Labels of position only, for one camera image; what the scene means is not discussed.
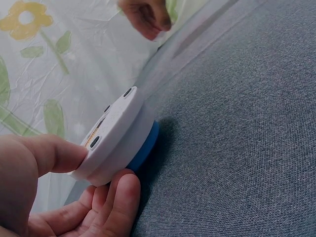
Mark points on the person's left hand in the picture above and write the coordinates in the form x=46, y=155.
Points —
x=37, y=197

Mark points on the person's right hand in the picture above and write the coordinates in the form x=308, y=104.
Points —
x=148, y=17

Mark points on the white and blue round device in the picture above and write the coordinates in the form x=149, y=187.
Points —
x=116, y=138

